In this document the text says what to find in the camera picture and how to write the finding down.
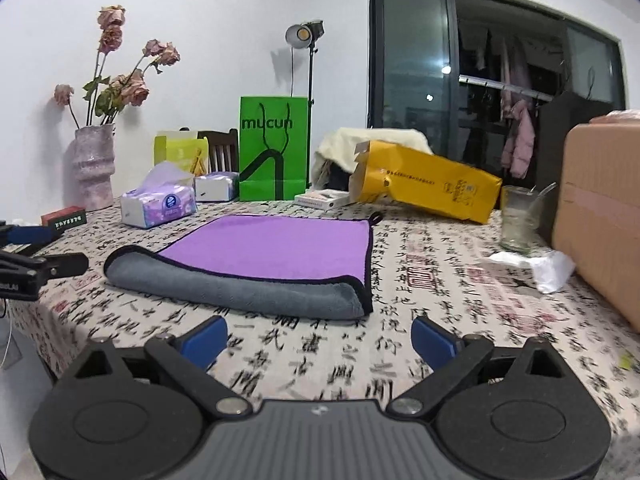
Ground crumpled white tissue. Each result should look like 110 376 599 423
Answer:
487 250 576 295

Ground pink jacket on rack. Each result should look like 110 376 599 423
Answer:
501 100 535 179

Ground metal clothes rack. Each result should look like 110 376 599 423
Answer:
458 75 554 102

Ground black paper bag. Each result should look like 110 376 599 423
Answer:
534 66 615 241

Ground dried pink roses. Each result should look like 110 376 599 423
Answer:
52 4 181 129

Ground cream cloth on chair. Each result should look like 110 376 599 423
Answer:
311 127 434 190

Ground dark sliding glass door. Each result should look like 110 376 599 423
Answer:
368 0 627 187

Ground green mucun paper bag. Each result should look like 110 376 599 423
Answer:
239 96 309 202

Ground clear drinking glass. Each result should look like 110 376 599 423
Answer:
500 182 558 255

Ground white flat product box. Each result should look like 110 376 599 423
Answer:
294 188 352 210

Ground yellow paper bag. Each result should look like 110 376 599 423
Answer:
349 144 502 224

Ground studio light on stand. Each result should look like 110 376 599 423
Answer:
284 20 324 186

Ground small red box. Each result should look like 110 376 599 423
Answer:
41 206 87 232

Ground purple and grey towel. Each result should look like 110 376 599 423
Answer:
104 212 383 321

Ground yellow-green gift box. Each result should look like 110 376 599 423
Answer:
153 130 209 177

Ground brown cardboard box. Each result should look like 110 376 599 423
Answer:
552 110 640 328

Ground dark wooden chair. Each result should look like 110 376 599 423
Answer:
198 128 239 172

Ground calligraphy print tablecloth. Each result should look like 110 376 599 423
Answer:
10 203 639 479

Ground pink ceramic vase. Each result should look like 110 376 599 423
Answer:
72 124 115 212

